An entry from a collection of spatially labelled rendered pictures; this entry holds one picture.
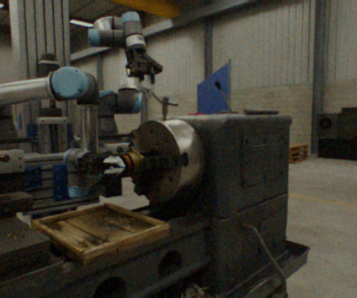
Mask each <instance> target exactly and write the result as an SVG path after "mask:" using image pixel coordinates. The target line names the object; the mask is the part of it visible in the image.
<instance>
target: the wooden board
mask: <svg viewBox="0 0 357 298"><path fill-rule="evenodd" d="M105 204H106V205H105ZM105 204H103V205H97V206H94V207H88V208H81V209H79V210H74V211H75V212H74V211H72V212H66V213H63V214H58V215H56V216H48V217H43V218H40V219H36V220H33V221H32V226H34V227H33V228H36V227H37V228H36V230H38V231H40V232H41V233H42V234H44V236H46V237H48V238H50V239H51V240H52V247H55V248H57V250H59V251H60V252H61V253H62V254H64V255H66V256H67V257H69V258H70V259H71V260H74V261H75V262H76V263H78V264H80V265H81V266H83V267H84V268H86V267H88V266H91V265H92V264H95V263H99V262H101V261H104V260H106V259H109V258H111V257H114V256H116V255H119V254H123V253H124V252H128V251H130V250H132V249H134V248H137V247H142V246H144V245H146V244H147V243H151V242H152V241H156V240H157V239H161V238H163V237H166V236H168V235H170V224H169V223H165V222H164V221H161V220H158V219H154V218H153V217H148V216H144V215H142V214H139V213H137V212H133V211H131V210H129V209H128V208H123V207H119V206H118V207H117V205H113V204H111V203H105ZM105 208H106V209H107V210H109V211H108V213H107V210H106V213H105V211H104V209H105ZM100 210H101V211H102V210H103V211H104V212H103V211H102V212H98V211H100ZM110 211H111V212H110ZM112 211H114V212H115V213H116V212H117V213H116V214H114V212H112ZM93 212H94V213H95V214H96V212H98V213H97V215H95V214H94V213H93ZM109 212H110V213H109ZM99 213H102V214H101V216H99ZM111 213H113V214H112V215H110V214H111ZM87 214H89V215H87ZM103 214H104V215H103ZM106 214H108V215H109V216H112V218H111V217H108V219H107V218H106V217H104V216H106ZM119 214H120V216H119ZM121 214H123V215H124V216H128V217H129V218H128V219H127V217H123V215H121ZM75 216H80V217H78V218H77V217H75ZM95 216H96V217H95ZM72 217H73V218H72ZM116 217H119V219H118V220H117V219H116ZM84 218H86V219H84ZM94 218H95V219H94ZM101 218H104V219H102V220H100V219H101ZM110 218H111V219H110ZM131 218H132V219H133V218H134V220H132V219H131ZM65 219H70V220H67V221H65V222H64V221H63V220H65ZM71 219H72V220H71ZM74 219H75V220H74ZM98 219H99V220H98ZM136 219H137V220H136ZM78 220H79V221H78ZM81 220H82V221H81ZM109 220H110V221H109ZM111 220H113V221H111ZM119 220H121V222H124V226H123V225H122V223H120V221H119ZM129 220H130V221H131V222H130V221H129ZM138 220H140V222H142V223H140V222H138ZM117 221H118V222H117ZM126 221H127V222H128V223H127V222H126ZM133 221H134V222H133ZM55 222H56V224H55ZM139 223H140V224H139ZM44 224H45V225H44ZM46 224H47V225H52V226H48V227H47V225H46ZM54 224H55V225H54ZM71 224H72V225H71ZM135 224H136V225H135ZM141 224H142V225H141ZM148 224H149V225H150V226H151V227H152V228H149V227H148V226H147V225H148ZM42 225H43V226H42ZM74 225H75V227H74ZM144 225H145V226H144ZM126 226H127V228H124V227H126ZM130 226H131V227H132V228H131V227H130ZM133 226H134V227H133ZM136 226H138V228H137V227H136ZM153 226H154V227H153ZM50 227H51V228H50ZM118 227H119V228H118ZM139 227H140V228H139ZM141 227H142V228H141ZM47 228H48V230H46V229H47ZM55 228H56V229H55ZM135 228H136V229H135ZM147 228H149V229H147ZM128 229H130V230H128ZM135 231H136V232H135ZM131 232H132V233H131ZM122 233H123V235H121V234H122ZM108 234H109V235H108ZM105 235H106V236H105ZM97 238H98V239H97ZM106 238H109V239H106ZM95 239H97V242H99V243H95V242H96V241H95ZM118 239H119V241H118ZM104 240H106V241H107V242H106V241H104ZM90 241H91V242H90ZM93 241H95V242H94V243H93ZM101 241H102V243H103V244H104V246H103V244H102V243H101ZM109 241H111V242H109ZM105 242H106V243H105ZM77 243H81V244H79V245H78V244H77ZM85 243H86V244H85ZM101 244H102V245H101ZM83 247H84V248H83ZM83 251H84V252H83Z"/></svg>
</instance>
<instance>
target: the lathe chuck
mask: <svg viewBox="0 0 357 298"><path fill-rule="evenodd" d="M139 127H140V130H141V131H142V134H143V135H144V138H145V139H146V141H147V145H148V146H149V149H153V150H155V151H156V152H155V153H154V154H153V155H152V156H149V157H153V156H165V155H173V154H184V153H185V155H186V162H187V165H186V166H185V165H180V166H175V167H161V168H157V170H159V171H158V172H156V173H154V174H153V175H152V177H151V182H150V185H149V188H148V191H147V197H146V199H147V200H149V201H153V202H154V203H163V202H165V201H170V200H175V199H178V198H182V197H184V196H186V194H188V193H189V192H190V191H191V190H192V188H193V186H194V184H195V182H196V179H197V177H198V172H199V167H200V160H199V154H198V149H197V146H196V142H195V141H194V138H193V136H192V134H191V132H189V130H188V129H187V128H186V127H185V126H184V125H183V124H182V123H180V122H177V121H175V120H168V121H165V120H146V121H145V122H142V123H141V124H140V125H139ZM186 186H187V190H185V191H184V192H181V190H182V189H183V188H184V187H186Z"/></svg>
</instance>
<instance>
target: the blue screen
mask: <svg viewBox="0 0 357 298"><path fill-rule="evenodd" d="M216 81H219V82H220V85H221V87H222V91H223V92H224V95H225V96H226V99H227V101H228V102H229V105H231V59H229V60H228V63H227V64H225V65H224V66H223V67H221V68H220V69H219V70H218V71H216V72H215V73H213V74H212V75H210V74H209V77H208V78H206V79H205V80H203V81H202V82H200V83H199V84H198V83H197V84H196V112H197V113H203V114H216V113H217V111H231V110H230V109H229V107H228V105H227V103H226V101H225V100H224V97H223V96H222V94H221V92H220V90H218V88H217V86H216V85H215V82H216Z"/></svg>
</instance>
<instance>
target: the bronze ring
mask: <svg viewBox="0 0 357 298"><path fill-rule="evenodd" d="M119 158H121V160H122V161H123V163H124V165H125V170H124V172H123V173H121V174H119V175H118V176H127V177H130V176H133V177H137V176H140V174H141V173H142V171H144V170H145V169H143V161H142V158H144V156H142V155H141V154H139V153H137V152H135V151H132V152H130V153H125V154H122V155H119Z"/></svg>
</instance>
